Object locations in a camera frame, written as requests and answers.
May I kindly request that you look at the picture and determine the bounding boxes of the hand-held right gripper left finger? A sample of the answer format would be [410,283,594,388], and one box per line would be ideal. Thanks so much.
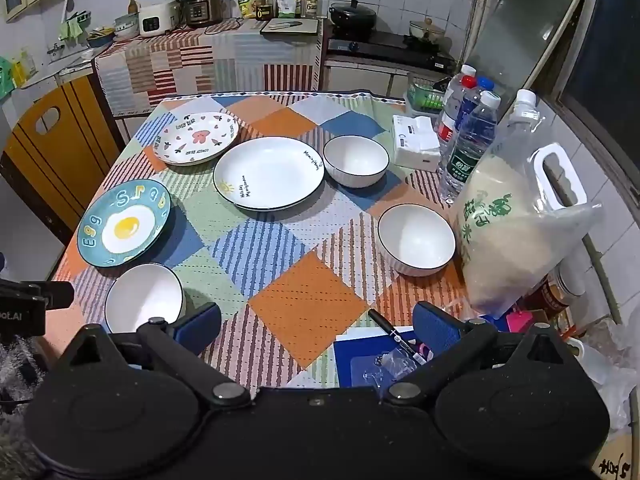
[65,302,252,409]

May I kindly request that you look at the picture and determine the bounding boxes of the window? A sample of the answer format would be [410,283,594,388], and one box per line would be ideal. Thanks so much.
[530,0,640,161]

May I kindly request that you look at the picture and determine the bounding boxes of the striped counter cloth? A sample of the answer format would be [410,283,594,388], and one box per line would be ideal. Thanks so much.
[95,20,326,116]

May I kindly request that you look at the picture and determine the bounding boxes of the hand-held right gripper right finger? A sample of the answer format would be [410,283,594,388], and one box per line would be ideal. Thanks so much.
[382,301,576,407]

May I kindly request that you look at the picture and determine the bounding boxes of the water bottle blue label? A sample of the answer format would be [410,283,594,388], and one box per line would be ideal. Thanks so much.
[457,78,496,131]

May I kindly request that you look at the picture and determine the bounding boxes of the white plate pink bunny print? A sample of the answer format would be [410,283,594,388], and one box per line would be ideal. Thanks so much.
[152,111,241,167]

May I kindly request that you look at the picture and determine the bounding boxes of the blue board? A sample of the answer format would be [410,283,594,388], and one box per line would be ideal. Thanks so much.
[334,327,431,391]

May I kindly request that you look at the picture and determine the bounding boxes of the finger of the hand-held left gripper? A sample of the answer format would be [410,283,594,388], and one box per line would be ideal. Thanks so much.
[38,281,76,310]

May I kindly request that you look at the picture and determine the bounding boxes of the green hanging cloth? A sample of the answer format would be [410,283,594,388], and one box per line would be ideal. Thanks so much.
[59,12,91,42]

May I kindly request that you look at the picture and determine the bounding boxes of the pink box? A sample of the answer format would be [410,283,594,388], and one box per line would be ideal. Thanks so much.
[505,310,533,333]

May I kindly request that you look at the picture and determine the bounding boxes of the water bottle green label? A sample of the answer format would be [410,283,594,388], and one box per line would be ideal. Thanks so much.
[439,91,499,202]

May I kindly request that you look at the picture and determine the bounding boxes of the white tissue pack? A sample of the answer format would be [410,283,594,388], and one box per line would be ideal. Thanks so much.
[391,115,442,170]

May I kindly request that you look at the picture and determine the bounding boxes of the patchwork tablecloth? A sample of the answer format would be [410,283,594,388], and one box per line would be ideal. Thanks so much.
[47,91,481,392]

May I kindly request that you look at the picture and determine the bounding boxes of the clear bag of rice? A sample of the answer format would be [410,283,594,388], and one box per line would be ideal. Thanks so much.
[447,142,603,318]

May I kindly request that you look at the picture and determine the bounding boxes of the black pressure cooker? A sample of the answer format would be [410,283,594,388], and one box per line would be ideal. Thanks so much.
[181,0,226,28]

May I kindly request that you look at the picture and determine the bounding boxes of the small clear plastic bag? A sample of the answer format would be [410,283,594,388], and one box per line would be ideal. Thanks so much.
[350,350,417,391]

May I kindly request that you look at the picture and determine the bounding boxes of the white bowl black rim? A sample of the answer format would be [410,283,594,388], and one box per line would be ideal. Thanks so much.
[377,203,457,277]
[104,263,187,335]
[322,135,390,189]

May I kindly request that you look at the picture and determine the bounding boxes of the white plate black rim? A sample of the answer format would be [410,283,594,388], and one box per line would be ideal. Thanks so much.
[213,136,326,211]

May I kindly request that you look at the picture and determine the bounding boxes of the white rice cooker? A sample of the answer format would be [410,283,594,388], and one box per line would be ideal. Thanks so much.
[138,2,177,37]

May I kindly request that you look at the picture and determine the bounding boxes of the black marker pen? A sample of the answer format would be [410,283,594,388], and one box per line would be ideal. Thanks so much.
[368,309,428,365]

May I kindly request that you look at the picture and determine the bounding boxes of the green plastic basket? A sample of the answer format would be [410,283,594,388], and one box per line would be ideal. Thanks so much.
[406,74,451,113]

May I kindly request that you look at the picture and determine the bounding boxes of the teal plate fried egg print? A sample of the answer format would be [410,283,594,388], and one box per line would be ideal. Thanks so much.
[76,179,173,267]

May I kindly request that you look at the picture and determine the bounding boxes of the large clear bottle white cap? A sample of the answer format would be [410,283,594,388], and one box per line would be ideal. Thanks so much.
[495,89,547,161]

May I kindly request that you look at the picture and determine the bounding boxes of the grey glass panel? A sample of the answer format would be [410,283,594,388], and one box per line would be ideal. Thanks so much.
[467,0,591,96]

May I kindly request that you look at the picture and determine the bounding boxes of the white pot with lid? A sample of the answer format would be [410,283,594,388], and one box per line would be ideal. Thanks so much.
[409,17,447,42]

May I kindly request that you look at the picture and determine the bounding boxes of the cutting board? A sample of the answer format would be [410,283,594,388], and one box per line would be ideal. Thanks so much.
[260,17,321,36]

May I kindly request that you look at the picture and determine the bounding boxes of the large clear plastic bag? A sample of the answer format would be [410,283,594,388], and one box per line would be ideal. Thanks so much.
[565,317,640,431]

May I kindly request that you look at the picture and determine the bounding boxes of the water bottle red label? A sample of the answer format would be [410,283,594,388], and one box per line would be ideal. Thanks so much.
[436,75,477,161]

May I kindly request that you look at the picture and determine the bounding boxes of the red labelled jar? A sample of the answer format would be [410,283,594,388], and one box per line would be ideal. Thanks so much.
[530,270,586,317]

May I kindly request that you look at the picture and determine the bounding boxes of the black wok with lid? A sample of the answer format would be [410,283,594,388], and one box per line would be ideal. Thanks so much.
[328,0,377,31]

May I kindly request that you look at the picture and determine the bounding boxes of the clear water bottle white cap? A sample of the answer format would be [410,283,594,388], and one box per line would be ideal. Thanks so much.
[442,64,478,111]

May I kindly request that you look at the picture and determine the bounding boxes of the blue bowl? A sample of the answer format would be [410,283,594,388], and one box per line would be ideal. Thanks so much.
[86,27,116,48]

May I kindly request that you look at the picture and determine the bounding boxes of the black gas stove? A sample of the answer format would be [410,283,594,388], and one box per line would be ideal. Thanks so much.
[327,30,456,72]

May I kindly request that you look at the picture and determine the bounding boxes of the stacked bowls on counter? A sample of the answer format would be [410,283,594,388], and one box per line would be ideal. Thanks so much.
[114,12,141,40]

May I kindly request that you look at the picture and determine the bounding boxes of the cardboard box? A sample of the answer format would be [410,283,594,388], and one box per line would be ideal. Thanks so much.
[590,430,640,480]

